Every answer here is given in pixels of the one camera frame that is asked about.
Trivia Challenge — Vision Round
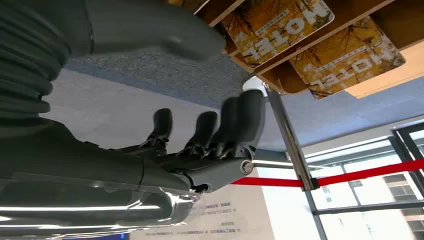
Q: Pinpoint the yellow hotel card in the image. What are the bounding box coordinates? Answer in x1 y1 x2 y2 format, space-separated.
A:
221 0 335 69
288 15 407 100

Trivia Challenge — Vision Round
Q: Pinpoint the wooden card rack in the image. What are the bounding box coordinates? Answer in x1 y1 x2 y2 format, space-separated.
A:
167 0 424 100

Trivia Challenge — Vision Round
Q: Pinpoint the pale notice board with text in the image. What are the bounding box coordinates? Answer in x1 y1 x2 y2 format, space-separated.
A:
129 183 276 240

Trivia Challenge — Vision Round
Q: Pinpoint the red barrier belt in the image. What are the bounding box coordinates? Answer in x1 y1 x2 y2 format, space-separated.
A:
231 177 305 188
317 158 424 188

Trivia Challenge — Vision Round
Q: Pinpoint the chrome stanchion post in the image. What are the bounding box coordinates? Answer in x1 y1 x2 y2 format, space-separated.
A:
242 76 321 192

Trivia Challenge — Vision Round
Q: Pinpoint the dark window frame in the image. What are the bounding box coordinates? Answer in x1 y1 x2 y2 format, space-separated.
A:
303 120 424 240

